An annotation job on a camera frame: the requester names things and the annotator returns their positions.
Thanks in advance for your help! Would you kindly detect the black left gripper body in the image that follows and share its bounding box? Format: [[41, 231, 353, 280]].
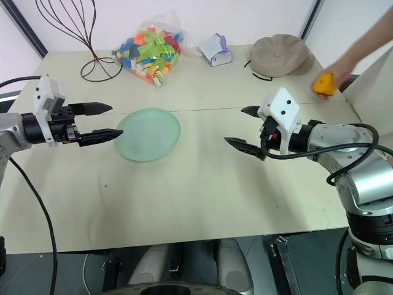
[[48, 104, 82, 145]]

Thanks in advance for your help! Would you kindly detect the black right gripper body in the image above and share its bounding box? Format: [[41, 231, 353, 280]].
[[260, 116, 283, 155]]

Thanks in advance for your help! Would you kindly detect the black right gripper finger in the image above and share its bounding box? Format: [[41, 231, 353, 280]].
[[241, 105, 262, 119], [224, 136, 267, 161]]

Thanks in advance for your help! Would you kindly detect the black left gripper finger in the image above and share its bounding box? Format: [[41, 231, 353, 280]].
[[73, 101, 114, 117], [77, 128, 125, 148]]

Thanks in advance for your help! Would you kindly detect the orange fruit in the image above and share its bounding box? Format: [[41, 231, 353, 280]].
[[311, 73, 337, 96]]

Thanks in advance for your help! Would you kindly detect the pale green glass plate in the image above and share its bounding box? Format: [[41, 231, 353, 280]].
[[114, 107, 182, 162]]

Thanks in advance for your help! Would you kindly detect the person's bare hand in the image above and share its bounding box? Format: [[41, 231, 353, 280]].
[[317, 56, 355, 100]]

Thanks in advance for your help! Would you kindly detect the beige flat cap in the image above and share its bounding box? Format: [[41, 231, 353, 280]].
[[244, 33, 316, 82]]

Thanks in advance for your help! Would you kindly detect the white purple paper box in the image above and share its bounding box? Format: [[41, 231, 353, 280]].
[[199, 31, 233, 68]]

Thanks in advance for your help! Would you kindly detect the clear bag of colourful blocks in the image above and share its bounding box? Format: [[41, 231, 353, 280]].
[[111, 9, 201, 90]]

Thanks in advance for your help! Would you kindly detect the grey rounded robot leg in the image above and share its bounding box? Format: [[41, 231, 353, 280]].
[[217, 238, 256, 293], [126, 242, 173, 287]]

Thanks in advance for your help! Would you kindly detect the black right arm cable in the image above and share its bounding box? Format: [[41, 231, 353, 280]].
[[260, 122, 381, 186]]

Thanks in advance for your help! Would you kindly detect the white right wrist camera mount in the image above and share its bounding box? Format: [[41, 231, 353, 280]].
[[257, 87, 303, 155]]

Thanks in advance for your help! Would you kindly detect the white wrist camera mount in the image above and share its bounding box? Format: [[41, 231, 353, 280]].
[[33, 74, 67, 147], [257, 87, 303, 155]]

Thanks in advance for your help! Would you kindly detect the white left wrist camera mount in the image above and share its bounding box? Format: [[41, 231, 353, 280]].
[[33, 74, 67, 147]]

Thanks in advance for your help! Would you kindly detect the brown wire stand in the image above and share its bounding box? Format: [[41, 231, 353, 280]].
[[34, 0, 124, 82]]

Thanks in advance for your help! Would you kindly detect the dark window frame post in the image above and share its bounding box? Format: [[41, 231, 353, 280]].
[[0, 0, 49, 58], [300, 0, 326, 41]]

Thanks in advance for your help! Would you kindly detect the black metal frame bar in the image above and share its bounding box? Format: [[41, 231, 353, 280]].
[[270, 234, 305, 295]]

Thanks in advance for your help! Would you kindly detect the thin white cable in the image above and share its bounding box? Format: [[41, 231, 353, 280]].
[[81, 253, 93, 293]]

